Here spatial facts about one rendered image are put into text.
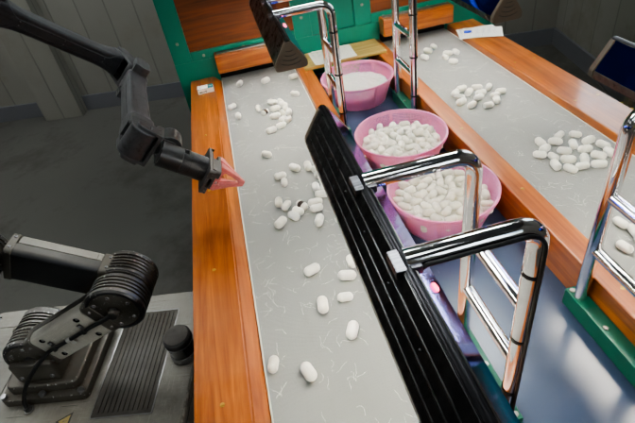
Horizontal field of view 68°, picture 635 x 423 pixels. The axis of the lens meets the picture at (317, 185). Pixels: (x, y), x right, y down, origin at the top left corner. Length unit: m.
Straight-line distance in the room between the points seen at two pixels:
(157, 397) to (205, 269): 0.36
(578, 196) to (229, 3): 1.36
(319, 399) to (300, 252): 0.35
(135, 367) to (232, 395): 0.53
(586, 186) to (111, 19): 3.28
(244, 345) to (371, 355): 0.23
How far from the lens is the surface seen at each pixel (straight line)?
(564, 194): 1.23
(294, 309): 0.97
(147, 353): 1.37
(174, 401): 1.26
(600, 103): 1.57
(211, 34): 1.95
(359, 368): 0.87
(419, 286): 0.49
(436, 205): 1.15
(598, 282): 1.01
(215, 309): 0.98
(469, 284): 0.83
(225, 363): 0.90
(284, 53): 1.15
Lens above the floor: 1.48
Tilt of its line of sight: 36 degrees down
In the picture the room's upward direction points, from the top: 10 degrees counter-clockwise
